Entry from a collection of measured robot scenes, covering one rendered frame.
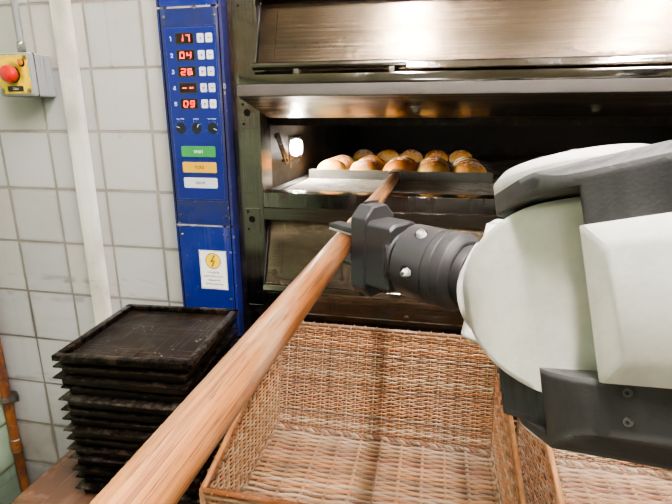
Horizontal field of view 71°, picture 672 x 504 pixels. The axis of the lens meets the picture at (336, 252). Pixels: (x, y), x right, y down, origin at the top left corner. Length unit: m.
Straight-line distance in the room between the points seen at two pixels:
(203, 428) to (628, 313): 0.20
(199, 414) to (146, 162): 1.11
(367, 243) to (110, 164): 0.94
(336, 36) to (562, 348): 1.00
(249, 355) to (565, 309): 0.19
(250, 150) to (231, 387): 0.96
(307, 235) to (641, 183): 1.06
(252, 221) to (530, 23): 0.76
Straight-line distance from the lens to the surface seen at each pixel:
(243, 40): 1.22
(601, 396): 0.20
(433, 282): 0.51
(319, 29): 1.17
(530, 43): 1.14
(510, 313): 0.24
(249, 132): 1.21
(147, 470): 0.24
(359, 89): 0.99
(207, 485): 0.96
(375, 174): 1.46
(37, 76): 1.44
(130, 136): 1.35
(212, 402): 0.28
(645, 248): 0.18
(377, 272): 0.58
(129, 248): 1.42
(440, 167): 1.46
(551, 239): 0.23
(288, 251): 1.22
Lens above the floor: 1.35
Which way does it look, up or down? 15 degrees down
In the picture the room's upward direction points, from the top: straight up
